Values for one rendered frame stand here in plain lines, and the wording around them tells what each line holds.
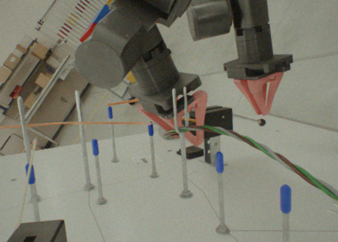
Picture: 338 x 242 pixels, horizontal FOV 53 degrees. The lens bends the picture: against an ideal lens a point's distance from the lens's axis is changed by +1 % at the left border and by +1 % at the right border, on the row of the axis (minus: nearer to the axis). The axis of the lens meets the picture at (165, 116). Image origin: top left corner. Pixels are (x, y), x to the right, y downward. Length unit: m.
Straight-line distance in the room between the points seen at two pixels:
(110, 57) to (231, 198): 0.23
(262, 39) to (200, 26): 0.10
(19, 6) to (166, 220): 8.47
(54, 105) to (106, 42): 8.19
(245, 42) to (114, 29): 0.27
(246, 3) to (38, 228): 0.43
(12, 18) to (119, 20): 8.34
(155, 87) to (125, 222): 0.17
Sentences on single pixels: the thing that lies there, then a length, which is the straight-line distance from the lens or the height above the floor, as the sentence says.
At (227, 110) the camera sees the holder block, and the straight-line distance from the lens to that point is 0.54.
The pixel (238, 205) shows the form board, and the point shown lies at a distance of 0.43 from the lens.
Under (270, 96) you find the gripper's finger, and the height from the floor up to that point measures 1.06.
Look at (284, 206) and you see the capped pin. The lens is 0.27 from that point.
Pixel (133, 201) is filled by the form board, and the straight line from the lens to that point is 0.45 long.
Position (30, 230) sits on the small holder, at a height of 1.34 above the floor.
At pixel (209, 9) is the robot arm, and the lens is 0.55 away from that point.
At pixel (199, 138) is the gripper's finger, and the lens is 0.48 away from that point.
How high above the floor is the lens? 1.41
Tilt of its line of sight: 23 degrees down
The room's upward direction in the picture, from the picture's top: 55 degrees counter-clockwise
